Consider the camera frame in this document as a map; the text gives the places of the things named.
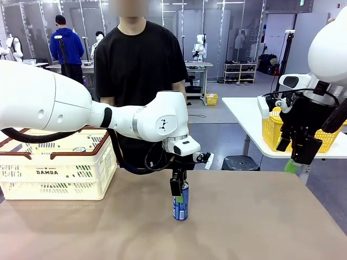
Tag shoe rack with shoes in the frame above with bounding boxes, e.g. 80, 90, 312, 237
223, 60, 258, 85

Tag black stand white top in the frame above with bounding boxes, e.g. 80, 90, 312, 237
273, 30, 297, 93

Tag person in black t-shirt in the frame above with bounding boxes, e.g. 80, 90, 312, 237
94, 0, 189, 169

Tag black arm hose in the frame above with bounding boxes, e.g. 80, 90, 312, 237
0, 127, 175, 176
322, 98, 347, 134

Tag black tripod white head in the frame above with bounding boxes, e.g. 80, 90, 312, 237
54, 35, 70, 76

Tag person in blue hoodie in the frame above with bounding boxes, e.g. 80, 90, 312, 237
49, 14, 85, 85

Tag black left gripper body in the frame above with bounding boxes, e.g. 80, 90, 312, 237
169, 153, 197, 172

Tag cream shopping basket brown handles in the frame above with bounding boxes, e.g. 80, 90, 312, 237
0, 127, 118, 202

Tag black bags pile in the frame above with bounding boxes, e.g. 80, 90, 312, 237
257, 53, 280, 76

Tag small yellow floor crate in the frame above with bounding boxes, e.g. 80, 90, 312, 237
205, 93, 219, 106

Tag person's right forearm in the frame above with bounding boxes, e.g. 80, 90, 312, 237
98, 96, 117, 108

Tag person's left forearm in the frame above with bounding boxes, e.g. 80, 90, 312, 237
171, 80, 188, 103

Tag white side table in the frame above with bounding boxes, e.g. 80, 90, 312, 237
221, 96, 347, 159

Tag yellow plastic basket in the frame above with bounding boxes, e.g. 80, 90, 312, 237
261, 106, 343, 153

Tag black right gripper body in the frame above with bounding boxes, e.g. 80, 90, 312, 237
279, 92, 338, 137

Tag white robot on stand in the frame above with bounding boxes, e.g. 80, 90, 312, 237
191, 33, 208, 62

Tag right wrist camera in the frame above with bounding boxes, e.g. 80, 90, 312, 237
257, 93, 295, 120

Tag dark blue drink can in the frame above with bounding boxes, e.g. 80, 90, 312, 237
172, 181, 190, 222

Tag white background work table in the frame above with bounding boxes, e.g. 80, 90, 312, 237
184, 61, 214, 107

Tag black right arm hose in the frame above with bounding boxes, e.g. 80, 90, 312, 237
322, 98, 347, 134

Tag white humanoid robot black head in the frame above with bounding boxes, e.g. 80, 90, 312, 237
90, 30, 105, 59

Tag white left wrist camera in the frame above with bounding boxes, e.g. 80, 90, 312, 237
195, 151, 215, 170

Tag black left arm hose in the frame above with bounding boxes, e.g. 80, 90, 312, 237
0, 127, 175, 176

